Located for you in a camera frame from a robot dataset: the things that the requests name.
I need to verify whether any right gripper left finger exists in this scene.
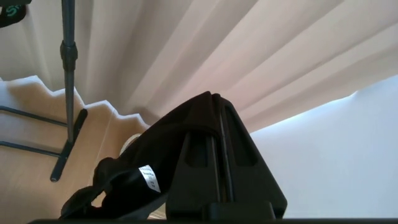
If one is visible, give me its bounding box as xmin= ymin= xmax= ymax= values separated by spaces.
xmin=165 ymin=132 xmax=223 ymax=219

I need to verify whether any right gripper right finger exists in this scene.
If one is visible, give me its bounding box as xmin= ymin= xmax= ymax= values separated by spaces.
xmin=213 ymin=92 xmax=288 ymax=218

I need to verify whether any black garment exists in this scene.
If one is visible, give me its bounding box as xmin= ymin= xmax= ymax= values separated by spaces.
xmin=0 ymin=0 xmax=32 ymax=29
xmin=58 ymin=91 xmax=224 ymax=220

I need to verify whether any white laundry basket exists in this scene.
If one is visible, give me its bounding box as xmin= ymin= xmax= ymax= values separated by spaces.
xmin=119 ymin=133 xmax=142 ymax=156

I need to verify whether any black clothes rack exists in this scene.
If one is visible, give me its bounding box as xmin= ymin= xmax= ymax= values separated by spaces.
xmin=0 ymin=0 xmax=88 ymax=183

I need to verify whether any beige curtain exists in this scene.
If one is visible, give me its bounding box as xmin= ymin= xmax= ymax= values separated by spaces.
xmin=0 ymin=0 xmax=398 ymax=133

